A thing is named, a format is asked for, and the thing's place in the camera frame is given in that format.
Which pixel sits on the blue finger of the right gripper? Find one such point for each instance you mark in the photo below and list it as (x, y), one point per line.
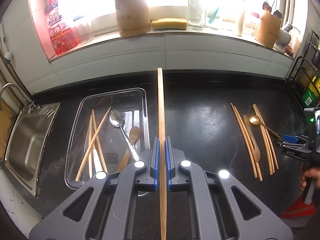
(290, 139)

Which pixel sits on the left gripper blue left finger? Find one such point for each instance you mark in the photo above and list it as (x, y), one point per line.
(154, 165)

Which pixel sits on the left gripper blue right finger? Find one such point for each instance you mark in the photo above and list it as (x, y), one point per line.
(172, 158)

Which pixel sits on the bamboo chopstick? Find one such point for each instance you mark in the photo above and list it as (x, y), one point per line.
(162, 160)

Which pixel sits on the bamboo chopstick six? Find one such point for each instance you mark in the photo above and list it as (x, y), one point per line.
(266, 141)

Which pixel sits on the translucent amber plastic spoon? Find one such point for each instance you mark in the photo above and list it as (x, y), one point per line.
(256, 150)

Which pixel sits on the gold spoon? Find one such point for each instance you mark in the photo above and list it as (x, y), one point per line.
(255, 120)

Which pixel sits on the bamboo chopstick five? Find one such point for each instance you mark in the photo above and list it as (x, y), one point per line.
(249, 145)

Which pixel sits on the brown wooden spoon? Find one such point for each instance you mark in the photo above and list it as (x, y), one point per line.
(134, 136)

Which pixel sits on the white handled orange spoon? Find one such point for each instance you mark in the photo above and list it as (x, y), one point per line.
(96, 160)

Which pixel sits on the steel spoon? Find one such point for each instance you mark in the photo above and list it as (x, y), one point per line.
(117, 120)

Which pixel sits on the bamboo chopstick one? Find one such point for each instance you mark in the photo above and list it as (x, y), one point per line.
(80, 170)

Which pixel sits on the bamboo chopstick seven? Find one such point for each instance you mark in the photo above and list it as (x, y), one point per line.
(272, 150)

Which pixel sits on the bamboo chopstick two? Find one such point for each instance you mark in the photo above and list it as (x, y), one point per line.
(100, 151)

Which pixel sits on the person right hand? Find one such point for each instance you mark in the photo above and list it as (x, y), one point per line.
(313, 173)

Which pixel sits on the green box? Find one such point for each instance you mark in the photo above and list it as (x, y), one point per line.
(311, 96)

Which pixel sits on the clear plastic tray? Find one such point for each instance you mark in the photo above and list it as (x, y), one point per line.
(132, 104)

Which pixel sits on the white ceramic mortar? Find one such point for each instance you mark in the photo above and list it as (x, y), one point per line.
(284, 37)

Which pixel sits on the right bamboo utensil holder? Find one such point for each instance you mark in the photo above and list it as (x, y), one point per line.
(267, 29)

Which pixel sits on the bamboo utensil holder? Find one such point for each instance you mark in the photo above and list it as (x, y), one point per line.
(133, 17)
(267, 29)

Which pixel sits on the stainless steel sink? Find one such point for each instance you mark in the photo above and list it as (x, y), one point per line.
(25, 148)

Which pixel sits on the yellow sponge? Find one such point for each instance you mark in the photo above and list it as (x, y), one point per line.
(170, 24)

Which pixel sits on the teal toothbrush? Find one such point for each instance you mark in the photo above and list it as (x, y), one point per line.
(213, 16)

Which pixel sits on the clear glass pitcher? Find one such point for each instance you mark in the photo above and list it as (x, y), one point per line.
(196, 14)

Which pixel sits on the small glass jar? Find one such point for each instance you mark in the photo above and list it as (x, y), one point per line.
(84, 28)

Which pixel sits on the wooden cutting board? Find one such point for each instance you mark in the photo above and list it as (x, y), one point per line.
(7, 119)

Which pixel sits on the left bamboo utensil holder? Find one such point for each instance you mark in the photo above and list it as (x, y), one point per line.
(133, 17)

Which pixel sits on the red detergent bottle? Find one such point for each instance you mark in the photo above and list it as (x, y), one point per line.
(63, 35)

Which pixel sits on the black wire rack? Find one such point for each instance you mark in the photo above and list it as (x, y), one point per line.
(305, 68)

